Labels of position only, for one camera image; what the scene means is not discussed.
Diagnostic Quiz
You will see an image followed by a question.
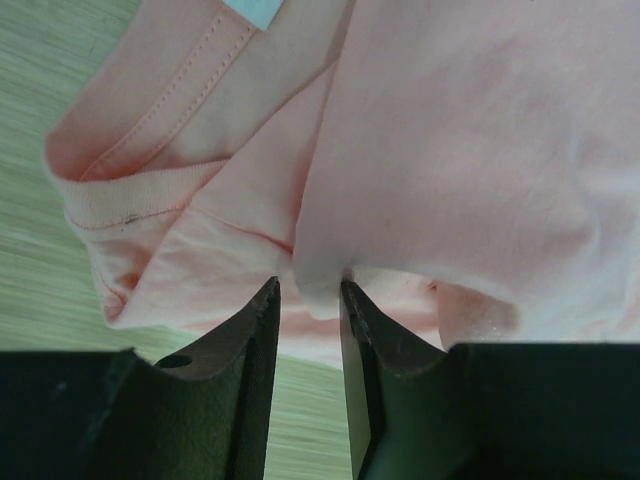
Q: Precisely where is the pink t-shirt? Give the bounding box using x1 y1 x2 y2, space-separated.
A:
44 1 639 365

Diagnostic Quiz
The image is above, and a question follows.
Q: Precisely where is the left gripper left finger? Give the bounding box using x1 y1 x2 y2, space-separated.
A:
1 278 281 479

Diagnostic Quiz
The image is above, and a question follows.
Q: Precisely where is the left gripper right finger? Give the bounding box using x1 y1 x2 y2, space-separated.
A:
340 281 639 479

